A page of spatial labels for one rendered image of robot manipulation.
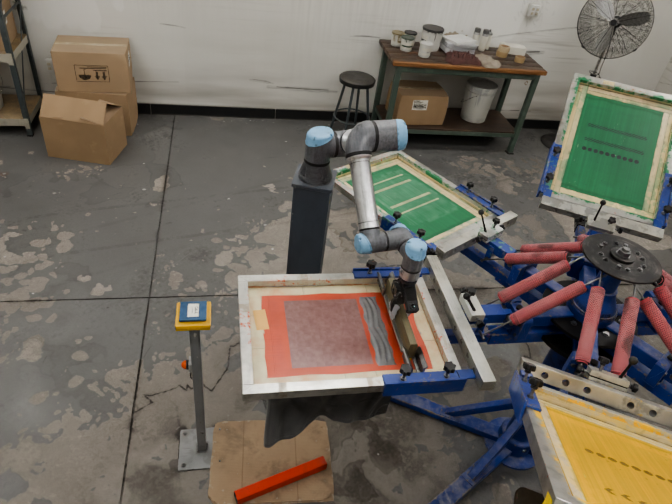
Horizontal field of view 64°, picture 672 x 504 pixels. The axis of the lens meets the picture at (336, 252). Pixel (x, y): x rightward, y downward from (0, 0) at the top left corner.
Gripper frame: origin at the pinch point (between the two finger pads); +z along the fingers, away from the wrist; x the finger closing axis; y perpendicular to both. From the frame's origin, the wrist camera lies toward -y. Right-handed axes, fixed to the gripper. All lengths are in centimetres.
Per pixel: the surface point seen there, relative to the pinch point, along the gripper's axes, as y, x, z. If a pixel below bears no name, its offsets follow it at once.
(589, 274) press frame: 22, -96, -1
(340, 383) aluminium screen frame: -27.4, 28.0, 2.1
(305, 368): -17.4, 38.6, 5.6
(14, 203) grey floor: 223, 218, 101
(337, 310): 10.6, 22.2, 5.6
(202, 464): 3, 78, 100
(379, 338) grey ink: -5.7, 8.6, 4.9
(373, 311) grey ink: 9.0, 7.6, 5.2
